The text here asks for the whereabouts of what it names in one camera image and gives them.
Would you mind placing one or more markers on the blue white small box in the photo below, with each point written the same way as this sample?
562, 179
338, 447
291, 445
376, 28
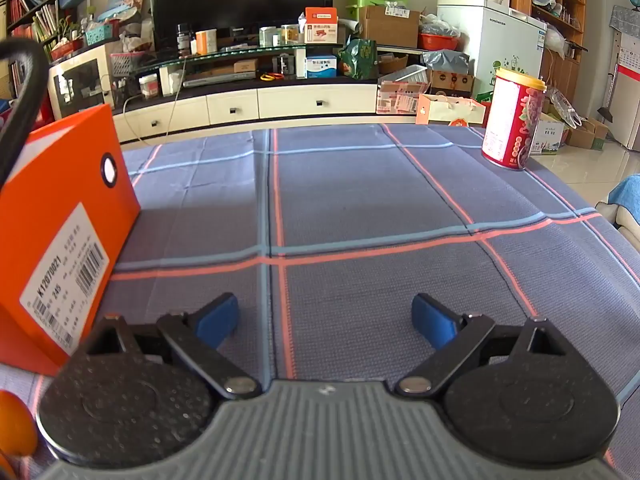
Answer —
321, 66

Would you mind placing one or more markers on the blue plastic basket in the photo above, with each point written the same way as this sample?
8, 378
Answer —
98, 35

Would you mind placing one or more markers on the bookshelf with books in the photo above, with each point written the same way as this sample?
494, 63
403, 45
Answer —
30, 0

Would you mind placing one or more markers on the white glass door cabinet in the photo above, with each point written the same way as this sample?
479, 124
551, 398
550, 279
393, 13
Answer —
80, 85

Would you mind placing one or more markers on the orange cardboard box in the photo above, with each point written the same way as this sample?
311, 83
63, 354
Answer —
65, 170

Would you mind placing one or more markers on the green plastic bag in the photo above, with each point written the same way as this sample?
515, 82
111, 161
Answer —
359, 57

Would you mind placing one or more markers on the white fridge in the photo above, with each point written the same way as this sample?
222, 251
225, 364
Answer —
505, 35

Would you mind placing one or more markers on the pink plastic basket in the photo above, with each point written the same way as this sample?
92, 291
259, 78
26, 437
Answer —
127, 62

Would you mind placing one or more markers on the small floor cardboard box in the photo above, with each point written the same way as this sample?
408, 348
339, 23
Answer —
587, 135

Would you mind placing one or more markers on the brown cardboard box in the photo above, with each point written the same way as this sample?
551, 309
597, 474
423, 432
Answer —
390, 27

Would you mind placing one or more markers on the white television stand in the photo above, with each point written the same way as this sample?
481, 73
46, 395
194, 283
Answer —
290, 102

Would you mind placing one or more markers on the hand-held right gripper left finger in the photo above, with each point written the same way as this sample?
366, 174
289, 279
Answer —
218, 321

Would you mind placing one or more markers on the white orange gift carton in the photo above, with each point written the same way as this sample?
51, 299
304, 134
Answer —
450, 110

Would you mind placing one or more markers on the plaid tablecloth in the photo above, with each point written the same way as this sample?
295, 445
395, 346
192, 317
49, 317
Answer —
350, 210

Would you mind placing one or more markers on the red cylindrical can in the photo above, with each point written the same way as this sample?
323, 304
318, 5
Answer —
515, 125

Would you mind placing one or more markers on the red plastic bowl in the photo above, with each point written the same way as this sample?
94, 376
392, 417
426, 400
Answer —
437, 42

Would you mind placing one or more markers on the wall calendar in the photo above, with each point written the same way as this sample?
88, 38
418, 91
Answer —
625, 40

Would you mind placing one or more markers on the orange white jar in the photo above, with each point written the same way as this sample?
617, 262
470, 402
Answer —
206, 42

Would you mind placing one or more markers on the orange white medicine box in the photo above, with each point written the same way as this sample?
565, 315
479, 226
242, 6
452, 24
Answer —
321, 27

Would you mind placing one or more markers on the mandarin orange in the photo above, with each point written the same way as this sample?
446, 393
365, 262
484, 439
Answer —
15, 425

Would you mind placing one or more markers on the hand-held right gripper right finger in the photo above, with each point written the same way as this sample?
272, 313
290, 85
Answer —
432, 321

